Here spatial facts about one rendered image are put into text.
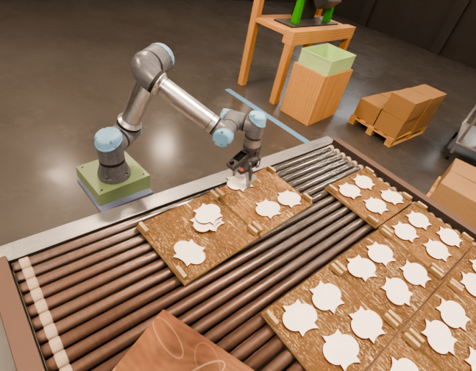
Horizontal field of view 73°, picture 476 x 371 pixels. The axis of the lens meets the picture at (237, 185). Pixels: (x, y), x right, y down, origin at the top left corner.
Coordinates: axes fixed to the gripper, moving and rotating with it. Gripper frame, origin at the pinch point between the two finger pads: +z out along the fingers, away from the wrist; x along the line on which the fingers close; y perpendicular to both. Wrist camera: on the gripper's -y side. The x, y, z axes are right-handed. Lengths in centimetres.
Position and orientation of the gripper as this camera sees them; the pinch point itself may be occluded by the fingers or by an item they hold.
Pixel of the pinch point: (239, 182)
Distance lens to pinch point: 152.7
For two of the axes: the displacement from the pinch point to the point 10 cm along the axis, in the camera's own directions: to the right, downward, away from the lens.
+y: 7.3, -3.1, 6.1
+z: -1.8, 7.7, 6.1
